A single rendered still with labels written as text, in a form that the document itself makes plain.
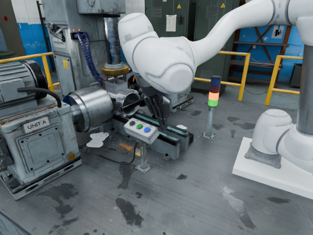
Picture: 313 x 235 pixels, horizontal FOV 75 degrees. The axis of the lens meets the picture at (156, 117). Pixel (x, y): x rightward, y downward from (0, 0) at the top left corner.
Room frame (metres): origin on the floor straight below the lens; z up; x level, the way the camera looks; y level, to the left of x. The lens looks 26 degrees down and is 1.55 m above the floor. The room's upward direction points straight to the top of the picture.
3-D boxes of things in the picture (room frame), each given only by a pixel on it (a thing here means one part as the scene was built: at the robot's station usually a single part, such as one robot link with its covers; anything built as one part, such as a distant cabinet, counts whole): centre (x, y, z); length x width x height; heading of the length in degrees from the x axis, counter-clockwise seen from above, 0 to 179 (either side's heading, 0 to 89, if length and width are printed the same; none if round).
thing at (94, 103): (1.10, 0.44, 1.04); 0.37 x 0.25 x 0.25; 140
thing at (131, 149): (1.05, 0.15, 0.80); 0.21 x 0.05 x 0.01; 54
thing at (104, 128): (1.30, 0.37, 0.86); 0.07 x 0.06 x 0.12; 140
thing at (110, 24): (1.36, 0.28, 1.34); 0.18 x 0.18 x 0.48
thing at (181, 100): (1.80, -0.14, 0.99); 0.35 x 0.31 x 0.37; 140
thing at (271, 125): (0.95, -0.62, 1.00); 0.18 x 0.16 x 0.22; 23
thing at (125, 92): (1.34, 0.25, 1.01); 0.20 x 0.19 x 0.19; 50
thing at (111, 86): (1.36, 0.28, 1.11); 0.12 x 0.11 x 0.07; 50
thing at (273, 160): (0.97, -0.62, 0.86); 0.22 x 0.18 x 0.06; 146
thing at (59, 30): (1.31, 0.57, 1.46); 0.18 x 0.11 x 0.13; 50
